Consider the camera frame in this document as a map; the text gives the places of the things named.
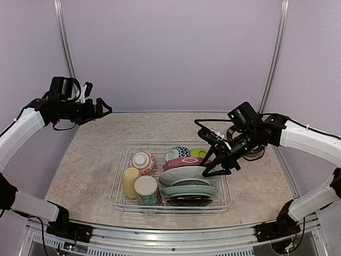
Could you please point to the lime green bowl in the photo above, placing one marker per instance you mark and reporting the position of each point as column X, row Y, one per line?
column 198, row 152

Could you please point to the pink polka dot plate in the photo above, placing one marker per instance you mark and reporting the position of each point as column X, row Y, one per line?
column 182, row 161

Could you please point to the blue white patterned bowl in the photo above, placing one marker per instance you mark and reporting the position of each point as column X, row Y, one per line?
column 177, row 152

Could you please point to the white red patterned bowl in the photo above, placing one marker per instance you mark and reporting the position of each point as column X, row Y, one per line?
column 143, row 161

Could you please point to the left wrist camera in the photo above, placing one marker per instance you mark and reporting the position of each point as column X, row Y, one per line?
column 84, row 92

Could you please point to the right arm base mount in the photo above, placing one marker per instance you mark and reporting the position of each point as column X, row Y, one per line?
column 282, row 227

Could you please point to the pale green plate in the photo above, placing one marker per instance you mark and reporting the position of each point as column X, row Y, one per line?
column 190, row 190

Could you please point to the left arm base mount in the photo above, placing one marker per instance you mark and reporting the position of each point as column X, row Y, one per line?
column 63, row 227

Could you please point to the aluminium front rail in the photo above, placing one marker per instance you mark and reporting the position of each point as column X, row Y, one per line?
column 111, row 240

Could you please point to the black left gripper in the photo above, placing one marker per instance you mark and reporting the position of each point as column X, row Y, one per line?
column 90, row 114

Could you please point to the pale yellow cup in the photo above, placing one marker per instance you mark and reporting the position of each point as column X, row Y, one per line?
column 130, row 176

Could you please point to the aluminium frame post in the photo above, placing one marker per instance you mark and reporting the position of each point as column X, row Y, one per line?
column 58, row 10
column 275, row 55

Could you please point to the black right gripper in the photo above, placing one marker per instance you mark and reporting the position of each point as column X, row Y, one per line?
column 226, row 156

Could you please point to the small black dish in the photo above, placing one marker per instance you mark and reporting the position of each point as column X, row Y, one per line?
column 191, row 201

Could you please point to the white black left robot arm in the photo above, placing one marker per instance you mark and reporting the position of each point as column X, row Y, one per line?
column 65, row 100

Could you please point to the aluminium frame post right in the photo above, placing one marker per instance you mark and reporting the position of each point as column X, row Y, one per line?
column 275, row 55

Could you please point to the grey white painted plate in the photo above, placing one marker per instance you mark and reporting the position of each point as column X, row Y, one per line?
column 186, row 175

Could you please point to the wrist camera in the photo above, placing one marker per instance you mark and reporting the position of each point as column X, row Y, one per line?
column 84, row 92
column 210, row 136

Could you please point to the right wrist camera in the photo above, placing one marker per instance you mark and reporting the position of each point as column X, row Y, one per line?
column 210, row 136

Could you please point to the large black round plate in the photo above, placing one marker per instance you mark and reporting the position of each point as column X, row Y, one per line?
column 257, row 152

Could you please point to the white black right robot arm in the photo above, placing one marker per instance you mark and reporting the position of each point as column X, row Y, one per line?
column 280, row 131

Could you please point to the white wire dish rack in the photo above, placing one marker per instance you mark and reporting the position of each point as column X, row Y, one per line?
column 221, row 201

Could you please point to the teal patterned cup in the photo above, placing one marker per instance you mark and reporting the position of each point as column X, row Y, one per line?
column 147, row 191

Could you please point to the aluminium frame post left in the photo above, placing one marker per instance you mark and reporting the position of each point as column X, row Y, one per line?
column 58, row 10

